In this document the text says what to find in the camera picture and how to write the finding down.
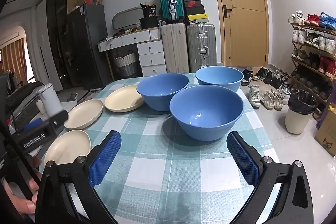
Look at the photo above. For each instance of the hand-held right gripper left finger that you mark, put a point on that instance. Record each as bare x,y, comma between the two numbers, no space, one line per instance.
105,155

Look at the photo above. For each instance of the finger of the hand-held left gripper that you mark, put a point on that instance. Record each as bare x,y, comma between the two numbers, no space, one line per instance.
32,125
60,119

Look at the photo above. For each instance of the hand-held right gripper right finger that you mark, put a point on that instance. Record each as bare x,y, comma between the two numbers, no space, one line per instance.
242,158

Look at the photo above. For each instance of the cream plate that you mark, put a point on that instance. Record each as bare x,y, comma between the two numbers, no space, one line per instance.
120,99
68,146
84,113

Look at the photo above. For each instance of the blue bowl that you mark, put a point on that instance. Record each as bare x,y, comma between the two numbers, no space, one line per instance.
219,77
207,108
160,87

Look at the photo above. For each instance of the person's left hand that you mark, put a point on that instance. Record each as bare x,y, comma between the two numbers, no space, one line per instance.
23,204

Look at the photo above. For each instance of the dark grey padded case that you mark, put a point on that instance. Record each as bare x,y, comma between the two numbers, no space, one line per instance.
23,108

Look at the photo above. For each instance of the white tumbler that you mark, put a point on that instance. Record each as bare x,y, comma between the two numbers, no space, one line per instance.
51,100

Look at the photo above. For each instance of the white grey slipper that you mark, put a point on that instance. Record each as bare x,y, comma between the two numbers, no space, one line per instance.
72,97

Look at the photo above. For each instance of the teal white checked tablecloth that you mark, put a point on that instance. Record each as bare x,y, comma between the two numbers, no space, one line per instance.
157,161

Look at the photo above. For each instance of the scattered shoes group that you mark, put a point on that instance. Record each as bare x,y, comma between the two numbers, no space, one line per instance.
270,98

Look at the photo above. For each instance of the brown curtain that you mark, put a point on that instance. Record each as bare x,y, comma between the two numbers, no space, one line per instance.
13,61

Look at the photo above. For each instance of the cream trash bin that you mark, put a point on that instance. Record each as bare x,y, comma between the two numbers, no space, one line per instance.
298,120

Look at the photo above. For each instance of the white cabinet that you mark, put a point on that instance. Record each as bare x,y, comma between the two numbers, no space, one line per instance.
42,50

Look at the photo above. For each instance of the dark grey refrigerator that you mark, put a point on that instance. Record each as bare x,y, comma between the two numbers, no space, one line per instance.
89,50

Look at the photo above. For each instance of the woven basket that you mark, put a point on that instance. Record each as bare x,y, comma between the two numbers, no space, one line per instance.
125,64

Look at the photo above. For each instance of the printed cardboard box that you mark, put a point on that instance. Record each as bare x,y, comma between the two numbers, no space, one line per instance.
326,134

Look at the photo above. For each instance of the black tall cabinet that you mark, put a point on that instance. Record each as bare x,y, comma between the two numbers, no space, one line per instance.
56,29

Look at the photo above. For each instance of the white dresser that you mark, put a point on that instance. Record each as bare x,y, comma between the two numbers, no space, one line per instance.
151,56

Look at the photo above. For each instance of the silver suitcase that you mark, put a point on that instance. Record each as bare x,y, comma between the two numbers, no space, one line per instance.
201,45

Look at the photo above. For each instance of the oval mirror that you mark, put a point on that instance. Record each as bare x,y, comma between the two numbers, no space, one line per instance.
128,18

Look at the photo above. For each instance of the beige suitcase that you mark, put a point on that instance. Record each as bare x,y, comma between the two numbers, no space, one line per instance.
174,48

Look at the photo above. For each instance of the wooden door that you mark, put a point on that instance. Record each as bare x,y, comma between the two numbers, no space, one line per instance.
244,29

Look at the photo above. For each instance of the black basket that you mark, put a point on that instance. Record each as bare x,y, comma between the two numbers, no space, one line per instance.
149,23

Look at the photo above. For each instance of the black paper bag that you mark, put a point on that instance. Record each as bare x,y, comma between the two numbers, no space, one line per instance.
150,11

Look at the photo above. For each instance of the shoe rack with shoes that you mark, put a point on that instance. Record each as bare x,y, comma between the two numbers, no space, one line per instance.
328,43

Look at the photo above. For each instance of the wooden shoe rack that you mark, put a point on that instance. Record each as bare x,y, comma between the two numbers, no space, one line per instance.
315,29

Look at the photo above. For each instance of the stack of shoe boxes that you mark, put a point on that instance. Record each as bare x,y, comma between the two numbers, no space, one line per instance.
194,7

